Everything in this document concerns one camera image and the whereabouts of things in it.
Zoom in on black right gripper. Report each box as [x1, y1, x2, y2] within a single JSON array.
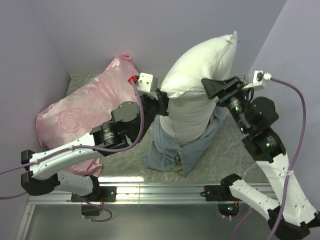
[[200, 74, 249, 131]]

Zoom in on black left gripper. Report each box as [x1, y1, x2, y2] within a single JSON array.
[[133, 85, 171, 141]]

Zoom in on white pillow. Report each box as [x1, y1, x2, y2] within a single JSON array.
[[160, 31, 238, 145]]

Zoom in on blue-grey pillowcase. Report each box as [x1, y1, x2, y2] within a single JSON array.
[[144, 106, 226, 177]]

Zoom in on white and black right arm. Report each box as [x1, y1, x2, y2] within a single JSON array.
[[201, 71, 320, 240]]

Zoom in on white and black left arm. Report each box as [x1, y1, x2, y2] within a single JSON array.
[[21, 89, 169, 201]]

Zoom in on pink satin rose pillow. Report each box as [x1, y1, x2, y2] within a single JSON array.
[[35, 52, 141, 179]]

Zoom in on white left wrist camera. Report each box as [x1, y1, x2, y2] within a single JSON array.
[[127, 72, 158, 99]]

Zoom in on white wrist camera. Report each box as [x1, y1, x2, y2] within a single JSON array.
[[127, 72, 158, 99], [242, 70, 272, 91]]

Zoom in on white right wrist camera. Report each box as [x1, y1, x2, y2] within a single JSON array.
[[242, 70, 272, 91]]

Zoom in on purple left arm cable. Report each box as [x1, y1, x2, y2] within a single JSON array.
[[0, 81, 145, 200]]

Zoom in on aluminium frame rail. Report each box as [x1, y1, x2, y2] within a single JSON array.
[[14, 74, 293, 240]]

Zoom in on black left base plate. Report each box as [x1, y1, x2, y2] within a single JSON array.
[[70, 186, 117, 217]]

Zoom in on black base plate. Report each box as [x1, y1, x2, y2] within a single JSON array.
[[70, 186, 117, 217], [200, 185, 240, 219]]

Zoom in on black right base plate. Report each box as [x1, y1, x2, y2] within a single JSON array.
[[200, 185, 240, 219]]

